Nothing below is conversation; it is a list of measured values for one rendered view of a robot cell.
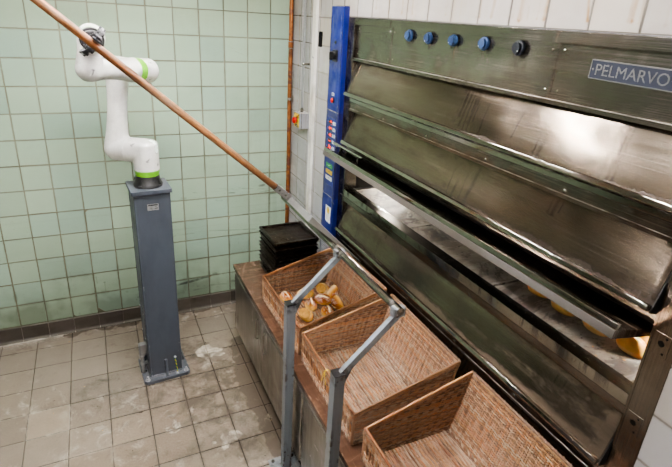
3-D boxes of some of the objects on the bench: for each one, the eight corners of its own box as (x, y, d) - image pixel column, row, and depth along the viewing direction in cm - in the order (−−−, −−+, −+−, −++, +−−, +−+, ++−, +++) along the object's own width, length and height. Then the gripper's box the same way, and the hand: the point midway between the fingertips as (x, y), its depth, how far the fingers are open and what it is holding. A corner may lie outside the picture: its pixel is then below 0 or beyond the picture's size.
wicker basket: (336, 283, 306) (339, 242, 296) (384, 334, 259) (389, 288, 249) (260, 298, 285) (260, 255, 275) (297, 356, 239) (299, 307, 228)
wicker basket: (388, 338, 256) (393, 291, 246) (454, 415, 209) (464, 361, 199) (298, 359, 237) (300, 309, 227) (349, 448, 190) (355, 390, 179)
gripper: (113, 31, 199) (117, 35, 179) (87, 62, 199) (89, 69, 179) (96, 17, 194) (98, 19, 175) (70, 48, 194) (69, 55, 175)
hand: (93, 44), depth 180 cm, fingers closed on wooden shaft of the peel, 3 cm apart
